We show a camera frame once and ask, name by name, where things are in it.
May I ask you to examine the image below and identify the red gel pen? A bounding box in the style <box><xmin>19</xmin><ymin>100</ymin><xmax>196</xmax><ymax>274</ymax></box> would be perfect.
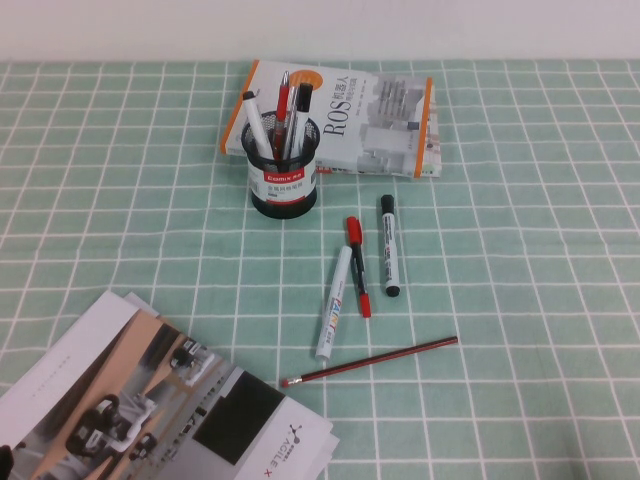
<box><xmin>272</xmin><ymin>70</ymin><xmax>292</xmax><ymax>161</ymax></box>

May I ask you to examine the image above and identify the white marker with black ends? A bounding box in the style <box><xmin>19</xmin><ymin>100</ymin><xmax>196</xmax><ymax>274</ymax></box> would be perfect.
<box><xmin>242</xmin><ymin>89</ymin><xmax>271</xmax><ymax>161</ymax></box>

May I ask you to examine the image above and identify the book with colourful cover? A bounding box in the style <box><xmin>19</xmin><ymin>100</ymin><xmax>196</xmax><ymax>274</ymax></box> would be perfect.
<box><xmin>315</xmin><ymin>78</ymin><xmax>444</xmax><ymax>180</ymax></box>

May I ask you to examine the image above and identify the black and white whiteboard marker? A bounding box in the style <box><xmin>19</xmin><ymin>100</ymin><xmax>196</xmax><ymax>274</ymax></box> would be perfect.
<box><xmin>380</xmin><ymin>194</ymin><xmax>402</xmax><ymax>298</ymax></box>

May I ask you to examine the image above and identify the AgileX brochure with photo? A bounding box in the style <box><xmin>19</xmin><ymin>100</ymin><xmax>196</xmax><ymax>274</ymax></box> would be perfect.
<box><xmin>0</xmin><ymin>291</ymin><xmax>334</xmax><ymax>480</ymax></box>

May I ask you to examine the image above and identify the white paint marker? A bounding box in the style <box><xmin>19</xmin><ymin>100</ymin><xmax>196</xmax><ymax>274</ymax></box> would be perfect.
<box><xmin>314</xmin><ymin>244</ymin><xmax>354</xmax><ymax>360</ymax></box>

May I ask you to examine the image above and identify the red black striped pencil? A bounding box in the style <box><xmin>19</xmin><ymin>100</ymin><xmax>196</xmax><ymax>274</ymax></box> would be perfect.
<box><xmin>279</xmin><ymin>335</ymin><xmax>459</xmax><ymax>389</ymax></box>

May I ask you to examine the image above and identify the red and black marker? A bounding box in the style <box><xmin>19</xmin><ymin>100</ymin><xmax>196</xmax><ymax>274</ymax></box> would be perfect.
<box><xmin>346</xmin><ymin>215</ymin><xmax>373</xmax><ymax>319</ymax></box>

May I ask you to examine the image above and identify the black mesh pen holder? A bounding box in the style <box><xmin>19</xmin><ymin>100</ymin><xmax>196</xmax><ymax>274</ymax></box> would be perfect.
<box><xmin>241</xmin><ymin>110</ymin><xmax>322</xmax><ymax>218</ymax></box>

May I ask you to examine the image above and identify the transparent grey pen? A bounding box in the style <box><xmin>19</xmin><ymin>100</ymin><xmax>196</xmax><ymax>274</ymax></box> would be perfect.
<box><xmin>284</xmin><ymin>85</ymin><xmax>301</xmax><ymax>160</ymax></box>

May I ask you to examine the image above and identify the white orange ROS book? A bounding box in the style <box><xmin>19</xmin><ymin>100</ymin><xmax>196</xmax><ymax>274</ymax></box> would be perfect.
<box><xmin>219</xmin><ymin>59</ymin><xmax>434</xmax><ymax>179</ymax></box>

